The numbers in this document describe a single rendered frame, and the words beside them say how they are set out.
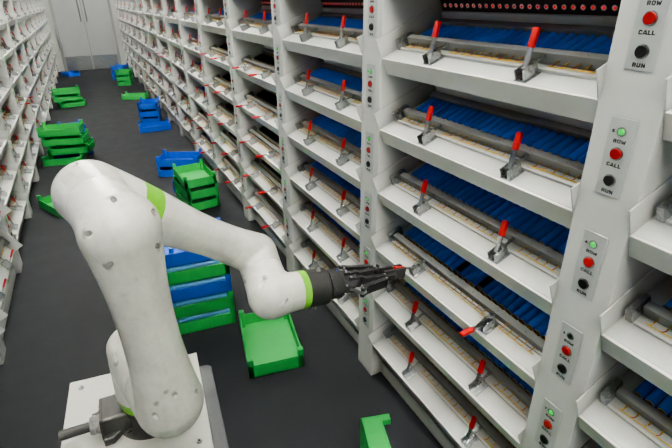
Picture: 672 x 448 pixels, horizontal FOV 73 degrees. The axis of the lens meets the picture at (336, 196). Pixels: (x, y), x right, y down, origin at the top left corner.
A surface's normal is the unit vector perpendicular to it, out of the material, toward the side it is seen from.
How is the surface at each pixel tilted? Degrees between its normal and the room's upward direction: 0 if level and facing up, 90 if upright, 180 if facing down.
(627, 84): 90
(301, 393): 0
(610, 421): 23
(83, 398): 3
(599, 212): 90
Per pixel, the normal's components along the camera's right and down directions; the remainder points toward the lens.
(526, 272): -0.35, -0.77
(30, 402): -0.01, -0.91
